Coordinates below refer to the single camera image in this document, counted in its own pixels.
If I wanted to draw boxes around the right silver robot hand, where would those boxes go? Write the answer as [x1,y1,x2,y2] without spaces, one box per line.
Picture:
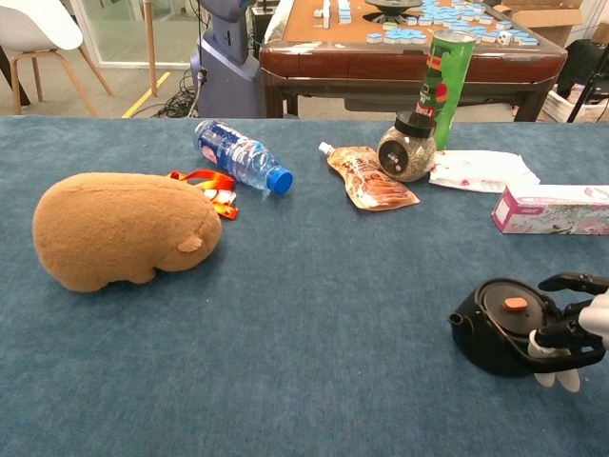
[525,271,609,392]

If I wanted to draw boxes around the black teapot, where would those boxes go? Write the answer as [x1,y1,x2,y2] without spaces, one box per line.
[448,277,580,379]

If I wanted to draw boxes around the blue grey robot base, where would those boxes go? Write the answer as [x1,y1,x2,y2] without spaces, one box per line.
[189,0,265,119]

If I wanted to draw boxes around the pink white carton box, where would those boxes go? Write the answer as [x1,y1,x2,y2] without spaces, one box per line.
[492,184,609,236]

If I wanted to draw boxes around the white wet wipes pack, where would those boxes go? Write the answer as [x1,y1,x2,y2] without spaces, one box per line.
[427,149,542,194]

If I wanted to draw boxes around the white stacked boxes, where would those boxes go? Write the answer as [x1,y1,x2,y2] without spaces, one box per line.
[541,83,609,124]

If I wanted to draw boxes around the black tripod stand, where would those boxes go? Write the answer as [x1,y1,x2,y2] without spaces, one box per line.
[566,61,609,124]

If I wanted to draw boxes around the glass spice jar black lid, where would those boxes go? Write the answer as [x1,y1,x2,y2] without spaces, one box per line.
[376,110,438,184]

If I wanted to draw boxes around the black bag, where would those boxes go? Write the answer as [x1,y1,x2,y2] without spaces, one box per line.
[556,38,609,104]

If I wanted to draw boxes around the brown spout pouch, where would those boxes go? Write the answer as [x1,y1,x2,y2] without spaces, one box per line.
[317,141,422,212]

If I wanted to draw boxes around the green chips can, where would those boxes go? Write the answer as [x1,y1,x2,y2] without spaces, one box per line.
[417,29,478,151]

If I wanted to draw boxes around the blue table cloth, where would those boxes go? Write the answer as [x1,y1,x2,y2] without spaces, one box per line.
[0,115,609,457]

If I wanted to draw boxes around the cardboard box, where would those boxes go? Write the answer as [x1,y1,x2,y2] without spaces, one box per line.
[494,0,584,48]

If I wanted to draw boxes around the brown mahjong table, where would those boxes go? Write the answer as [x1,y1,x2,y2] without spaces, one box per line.
[259,0,570,123]

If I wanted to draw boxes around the black round dish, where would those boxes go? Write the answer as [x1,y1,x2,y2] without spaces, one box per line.
[363,0,424,24]

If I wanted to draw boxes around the blue label water bottle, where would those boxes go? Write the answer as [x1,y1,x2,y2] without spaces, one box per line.
[192,118,295,195]

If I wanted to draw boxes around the brown plush capybara toy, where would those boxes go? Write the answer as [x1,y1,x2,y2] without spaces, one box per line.
[31,171,224,293]

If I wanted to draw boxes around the wooden pole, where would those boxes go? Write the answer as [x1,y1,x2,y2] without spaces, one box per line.
[142,0,159,98]

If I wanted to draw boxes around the white chair wooden legs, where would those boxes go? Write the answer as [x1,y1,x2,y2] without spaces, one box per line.
[0,0,114,118]

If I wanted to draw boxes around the orange lanyard with card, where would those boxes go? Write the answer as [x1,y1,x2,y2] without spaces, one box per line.
[168,169,239,221]

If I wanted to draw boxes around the black cable tangle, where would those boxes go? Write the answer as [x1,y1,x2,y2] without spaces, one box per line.
[151,70,204,119]

